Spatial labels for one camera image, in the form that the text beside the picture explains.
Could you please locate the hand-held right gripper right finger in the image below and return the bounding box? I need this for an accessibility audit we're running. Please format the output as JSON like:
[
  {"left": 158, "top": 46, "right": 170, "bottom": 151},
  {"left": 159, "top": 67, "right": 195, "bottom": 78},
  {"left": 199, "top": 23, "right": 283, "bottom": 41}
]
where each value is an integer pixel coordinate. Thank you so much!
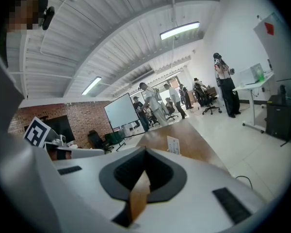
[{"left": 132, "top": 147, "right": 268, "bottom": 233}]

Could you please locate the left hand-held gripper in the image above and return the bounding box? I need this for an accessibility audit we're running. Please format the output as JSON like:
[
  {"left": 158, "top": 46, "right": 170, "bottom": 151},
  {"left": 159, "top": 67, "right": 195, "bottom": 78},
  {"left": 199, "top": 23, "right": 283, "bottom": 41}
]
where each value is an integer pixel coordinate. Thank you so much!
[{"left": 23, "top": 116, "right": 105, "bottom": 161}]

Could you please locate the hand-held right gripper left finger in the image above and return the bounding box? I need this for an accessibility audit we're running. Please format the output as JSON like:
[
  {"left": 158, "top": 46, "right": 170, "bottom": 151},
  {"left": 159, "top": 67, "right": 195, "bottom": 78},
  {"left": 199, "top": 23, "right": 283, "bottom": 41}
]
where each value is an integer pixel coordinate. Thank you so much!
[{"left": 52, "top": 146, "right": 146, "bottom": 233}]

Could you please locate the white card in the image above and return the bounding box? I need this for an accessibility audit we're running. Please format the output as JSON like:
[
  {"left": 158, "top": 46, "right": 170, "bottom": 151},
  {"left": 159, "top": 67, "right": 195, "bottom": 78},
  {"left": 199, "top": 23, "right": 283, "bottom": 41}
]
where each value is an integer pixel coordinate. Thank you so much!
[{"left": 166, "top": 135, "right": 181, "bottom": 155}]

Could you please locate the black monitor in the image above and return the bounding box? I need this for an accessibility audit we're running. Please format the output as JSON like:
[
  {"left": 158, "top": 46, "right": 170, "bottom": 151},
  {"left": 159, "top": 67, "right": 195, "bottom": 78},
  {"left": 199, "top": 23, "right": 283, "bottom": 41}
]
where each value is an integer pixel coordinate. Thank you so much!
[{"left": 40, "top": 115, "right": 76, "bottom": 143}]

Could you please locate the person's white shirt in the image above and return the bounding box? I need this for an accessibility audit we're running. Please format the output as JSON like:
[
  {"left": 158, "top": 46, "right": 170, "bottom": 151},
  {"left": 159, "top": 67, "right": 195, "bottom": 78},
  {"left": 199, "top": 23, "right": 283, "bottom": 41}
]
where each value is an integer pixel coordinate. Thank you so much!
[{"left": 0, "top": 44, "right": 64, "bottom": 233}]

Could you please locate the black office chair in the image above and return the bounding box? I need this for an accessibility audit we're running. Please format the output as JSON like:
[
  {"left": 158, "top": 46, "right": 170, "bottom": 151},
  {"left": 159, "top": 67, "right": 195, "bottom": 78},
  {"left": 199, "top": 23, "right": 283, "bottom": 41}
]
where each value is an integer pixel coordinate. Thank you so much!
[
  {"left": 195, "top": 83, "right": 222, "bottom": 116},
  {"left": 87, "top": 130, "right": 115, "bottom": 154},
  {"left": 165, "top": 103, "right": 179, "bottom": 121}
]

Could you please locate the long ceiling light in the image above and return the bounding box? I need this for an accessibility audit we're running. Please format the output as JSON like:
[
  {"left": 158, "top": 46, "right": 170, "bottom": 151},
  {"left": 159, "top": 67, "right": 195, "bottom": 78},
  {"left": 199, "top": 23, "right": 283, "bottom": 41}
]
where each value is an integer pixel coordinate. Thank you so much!
[
  {"left": 81, "top": 76, "right": 102, "bottom": 96},
  {"left": 159, "top": 21, "right": 201, "bottom": 41}
]

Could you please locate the rolling whiteboard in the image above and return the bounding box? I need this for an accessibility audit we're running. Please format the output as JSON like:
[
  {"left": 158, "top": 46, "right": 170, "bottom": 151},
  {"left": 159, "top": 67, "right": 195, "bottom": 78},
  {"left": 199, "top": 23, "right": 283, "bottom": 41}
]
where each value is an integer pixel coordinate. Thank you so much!
[{"left": 103, "top": 92, "right": 146, "bottom": 152}]

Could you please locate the black cabinet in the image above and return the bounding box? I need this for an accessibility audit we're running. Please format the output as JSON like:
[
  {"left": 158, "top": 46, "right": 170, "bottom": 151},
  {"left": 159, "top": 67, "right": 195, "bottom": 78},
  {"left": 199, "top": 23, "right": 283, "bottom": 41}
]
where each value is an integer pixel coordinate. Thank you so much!
[{"left": 265, "top": 84, "right": 291, "bottom": 147}]

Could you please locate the white standing desk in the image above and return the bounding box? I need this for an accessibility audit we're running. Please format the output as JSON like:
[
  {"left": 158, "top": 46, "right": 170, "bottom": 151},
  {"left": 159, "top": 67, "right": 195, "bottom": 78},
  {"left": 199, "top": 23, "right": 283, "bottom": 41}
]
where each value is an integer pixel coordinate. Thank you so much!
[{"left": 232, "top": 71, "right": 275, "bottom": 133}]

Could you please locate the clear box with green contents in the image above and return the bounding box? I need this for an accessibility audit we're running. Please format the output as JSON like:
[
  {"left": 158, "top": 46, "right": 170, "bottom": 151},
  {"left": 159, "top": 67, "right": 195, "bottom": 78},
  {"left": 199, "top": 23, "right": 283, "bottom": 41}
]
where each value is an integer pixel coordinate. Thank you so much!
[{"left": 249, "top": 63, "right": 265, "bottom": 83}]

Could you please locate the white cabinet with red label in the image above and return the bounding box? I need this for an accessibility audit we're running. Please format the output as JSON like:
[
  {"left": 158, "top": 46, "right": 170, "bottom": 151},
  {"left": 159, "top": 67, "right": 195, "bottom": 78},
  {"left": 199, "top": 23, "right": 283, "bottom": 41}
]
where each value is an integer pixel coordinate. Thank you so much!
[{"left": 253, "top": 11, "right": 291, "bottom": 83}]

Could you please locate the black floor cable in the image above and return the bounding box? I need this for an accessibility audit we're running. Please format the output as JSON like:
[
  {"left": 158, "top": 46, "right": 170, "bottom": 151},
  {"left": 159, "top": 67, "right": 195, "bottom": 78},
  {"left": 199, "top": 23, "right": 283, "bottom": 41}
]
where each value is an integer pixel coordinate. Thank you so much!
[{"left": 234, "top": 175, "right": 254, "bottom": 190}]

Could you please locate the black head-worn camera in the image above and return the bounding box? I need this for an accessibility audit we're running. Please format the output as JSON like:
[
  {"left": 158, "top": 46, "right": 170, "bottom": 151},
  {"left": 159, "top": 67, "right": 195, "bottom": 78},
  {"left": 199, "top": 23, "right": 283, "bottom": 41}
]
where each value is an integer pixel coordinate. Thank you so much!
[{"left": 42, "top": 6, "right": 56, "bottom": 31}]

